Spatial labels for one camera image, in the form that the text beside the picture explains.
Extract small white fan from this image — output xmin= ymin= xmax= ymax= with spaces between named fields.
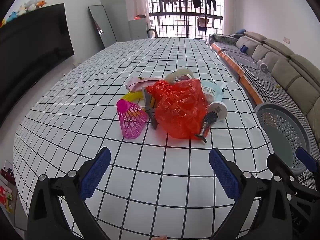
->
xmin=257 ymin=60 xmax=270 ymax=73

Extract colourful sticker sheets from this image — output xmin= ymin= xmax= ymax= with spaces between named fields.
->
xmin=0 ymin=160 xmax=18 ymax=214

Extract beige fluffy puff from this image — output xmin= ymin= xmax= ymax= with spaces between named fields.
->
xmin=166 ymin=69 xmax=194 ymax=84

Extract row of plush toys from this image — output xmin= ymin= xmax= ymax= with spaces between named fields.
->
xmin=0 ymin=0 xmax=48 ymax=28

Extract black drying rack stand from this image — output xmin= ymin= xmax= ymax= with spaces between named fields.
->
xmin=196 ymin=12 xmax=213 ymax=40

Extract light blue wipes packet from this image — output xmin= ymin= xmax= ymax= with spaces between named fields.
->
xmin=200 ymin=79 xmax=228 ymax=103

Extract yellow clear container lid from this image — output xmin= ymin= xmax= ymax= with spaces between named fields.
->
xmin=121 ymin=91 xmax=145 ymax=103

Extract pink snack wrapper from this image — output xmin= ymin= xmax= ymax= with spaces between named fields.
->
xmin=125 ymin=76 xmax=157 ymax=93

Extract white black grid tablecloth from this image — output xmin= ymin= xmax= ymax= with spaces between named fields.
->
xmin=12 ymin=37 xmax=275 ymax=240

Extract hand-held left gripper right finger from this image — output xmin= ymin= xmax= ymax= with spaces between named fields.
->
xmin=209 ymin=148 xmax=292 ymax=240

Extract grey perforated plastic basket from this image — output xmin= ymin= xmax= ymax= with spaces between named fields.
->
xmin=254 ymin=102 xmax=313 ymax=174

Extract black hair brush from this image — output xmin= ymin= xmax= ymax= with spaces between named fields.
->
xmin=194 ymin=111 xmax=219 ymax=145

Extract grey yellow hand tool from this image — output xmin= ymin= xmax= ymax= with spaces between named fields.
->
xmin=141 ymin=87 xmax=159 ymax=130

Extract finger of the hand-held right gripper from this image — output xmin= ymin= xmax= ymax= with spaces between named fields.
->
xmin=295 ymin=147 xmax=320 ymax=189
xmin=266 ymin=153 xmax=313 ymax=198

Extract white curtain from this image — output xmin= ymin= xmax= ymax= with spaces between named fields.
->
xmin=222 ymin=0 xmax=237 ymax=37

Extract black window grille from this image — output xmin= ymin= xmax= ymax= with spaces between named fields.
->
xmin=146 ymin=0 xmax=224 ymax=40

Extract standing mirror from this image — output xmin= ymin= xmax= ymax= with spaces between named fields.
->
xmin=88 ymin=5 xmax=117 ymax=49

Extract red plastic bag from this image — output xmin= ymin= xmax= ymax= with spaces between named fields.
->
xmin=146 ymin=79 xmax=210 ymax=140

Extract black television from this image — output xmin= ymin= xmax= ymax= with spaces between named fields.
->
xmin=0 ymin=3 xmax=75 ymax=125

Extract grey fabric sofa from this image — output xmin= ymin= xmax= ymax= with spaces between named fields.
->
xmin=209 ymin=31 xmax=320 ymax=190

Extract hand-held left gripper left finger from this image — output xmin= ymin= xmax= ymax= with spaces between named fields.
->
xmin=27 ymin=147 xmax=112 ymax=240

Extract grey cabinet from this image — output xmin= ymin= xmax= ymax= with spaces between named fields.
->
xmin=128 ymin=18 xmax=148 ymax=41

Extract pink plastic shuttlecock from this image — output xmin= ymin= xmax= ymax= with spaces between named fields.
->
xmin=116 ymin=99 xmax=149 ymax=140

